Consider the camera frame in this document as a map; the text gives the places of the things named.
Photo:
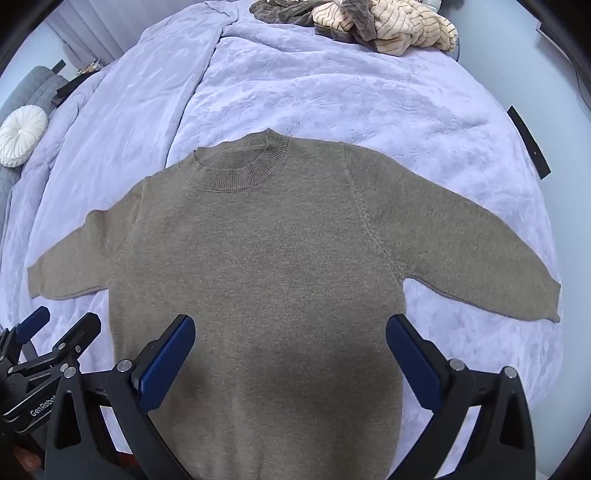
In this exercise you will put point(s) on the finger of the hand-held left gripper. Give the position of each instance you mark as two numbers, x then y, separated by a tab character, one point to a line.
36	319
87	328

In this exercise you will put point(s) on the black strip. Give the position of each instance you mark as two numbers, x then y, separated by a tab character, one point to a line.
530	143

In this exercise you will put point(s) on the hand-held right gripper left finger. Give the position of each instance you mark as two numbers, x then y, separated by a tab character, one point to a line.
165	365

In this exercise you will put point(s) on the white round pleated cushion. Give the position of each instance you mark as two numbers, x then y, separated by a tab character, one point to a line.
21	134

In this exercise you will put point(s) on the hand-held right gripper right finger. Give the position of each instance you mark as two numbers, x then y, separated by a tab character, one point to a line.
414	364

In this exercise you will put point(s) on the lavender plush blanket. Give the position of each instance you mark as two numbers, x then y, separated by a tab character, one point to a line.
346	83

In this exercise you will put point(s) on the beige striped fuzzy garment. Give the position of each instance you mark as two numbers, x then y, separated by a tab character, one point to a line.
397	23

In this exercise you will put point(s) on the grey quilted sofa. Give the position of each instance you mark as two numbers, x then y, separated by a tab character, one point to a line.
23	92

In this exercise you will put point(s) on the pale grey curtain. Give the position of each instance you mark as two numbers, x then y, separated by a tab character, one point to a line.
92	32

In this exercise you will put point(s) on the olive knit sweater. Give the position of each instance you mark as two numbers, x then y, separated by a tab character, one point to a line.
277	258

